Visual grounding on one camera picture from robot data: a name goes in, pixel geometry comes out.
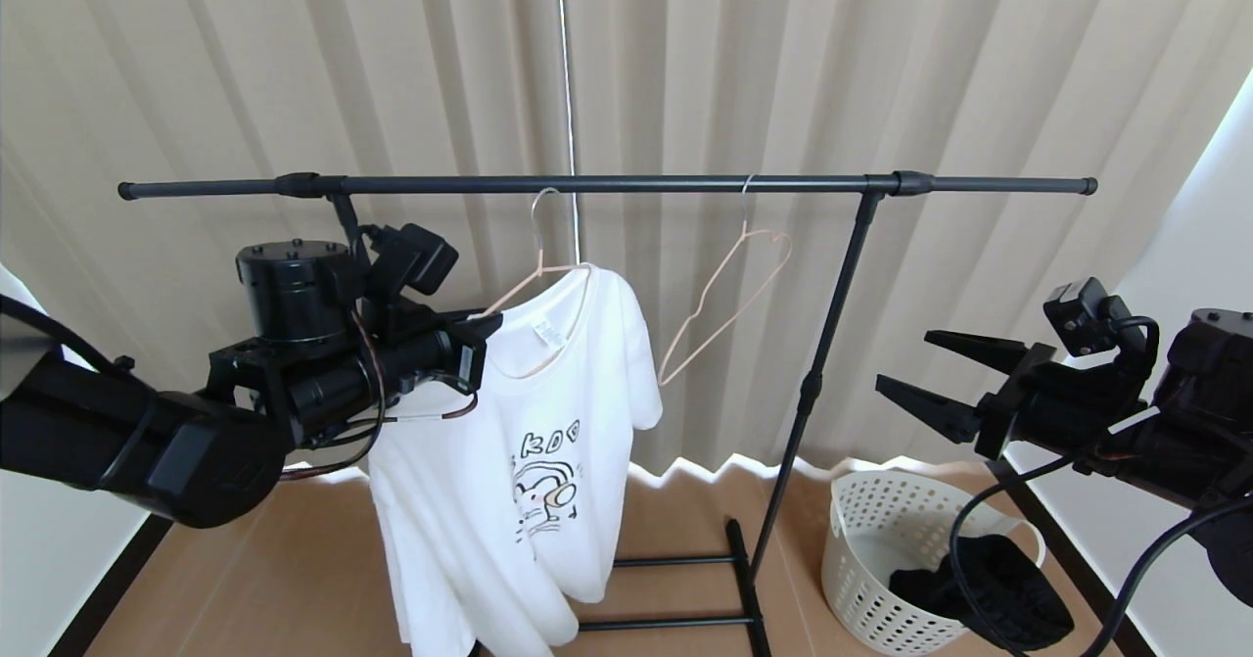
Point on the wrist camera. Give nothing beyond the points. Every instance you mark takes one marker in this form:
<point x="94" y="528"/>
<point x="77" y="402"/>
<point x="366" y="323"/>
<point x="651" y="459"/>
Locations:
<point x="1082" y="314"/>
<point x="416" y="256"/>

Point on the white printed t-shirt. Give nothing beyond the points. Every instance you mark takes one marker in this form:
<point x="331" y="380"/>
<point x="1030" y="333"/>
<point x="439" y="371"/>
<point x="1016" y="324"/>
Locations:
<point x="470" y="500"/>

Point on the black clothes rack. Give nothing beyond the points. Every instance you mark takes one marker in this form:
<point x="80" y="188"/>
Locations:
<point x="440" y="184"/>

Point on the white laundry basket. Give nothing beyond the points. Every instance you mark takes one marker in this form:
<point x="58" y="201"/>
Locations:
<point x="881" y="520"/>

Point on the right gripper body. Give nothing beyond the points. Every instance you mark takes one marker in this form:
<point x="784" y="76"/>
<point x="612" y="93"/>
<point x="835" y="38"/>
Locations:
<point x="1077" y="412"/>

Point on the beige curtain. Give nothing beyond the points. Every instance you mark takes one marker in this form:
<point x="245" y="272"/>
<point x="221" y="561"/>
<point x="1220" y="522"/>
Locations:
<point x="196" y="70"/>

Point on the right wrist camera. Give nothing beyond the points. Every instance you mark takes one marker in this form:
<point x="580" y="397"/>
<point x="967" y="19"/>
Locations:
<point x="1082" y="314"/>

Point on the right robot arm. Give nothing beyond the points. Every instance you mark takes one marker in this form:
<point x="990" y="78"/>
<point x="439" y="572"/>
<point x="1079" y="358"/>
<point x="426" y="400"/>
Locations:
<point x="1214" y="363"/>

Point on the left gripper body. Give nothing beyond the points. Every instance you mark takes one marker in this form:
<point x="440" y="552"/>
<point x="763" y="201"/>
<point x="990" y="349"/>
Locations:
<point x="392" y="373"/>

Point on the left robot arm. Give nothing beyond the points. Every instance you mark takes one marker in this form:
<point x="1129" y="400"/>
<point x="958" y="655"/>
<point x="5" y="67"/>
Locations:
<point x="147" y="442"/>

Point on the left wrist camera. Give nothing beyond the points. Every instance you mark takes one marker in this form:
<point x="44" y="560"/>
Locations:
<point x="416" y="256"/>

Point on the pink clothes hanger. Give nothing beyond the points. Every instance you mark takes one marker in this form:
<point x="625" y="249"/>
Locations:
<point x="746" y="209"/>
<point x="540" y="246"/>

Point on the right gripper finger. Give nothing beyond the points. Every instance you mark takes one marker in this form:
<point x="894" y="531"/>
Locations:
<point x="989" y="353"/>
<point x="940" y="412"/>

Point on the black garment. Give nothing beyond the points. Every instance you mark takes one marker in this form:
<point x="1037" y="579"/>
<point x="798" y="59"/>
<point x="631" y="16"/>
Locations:
<point x="979" y="588"/>

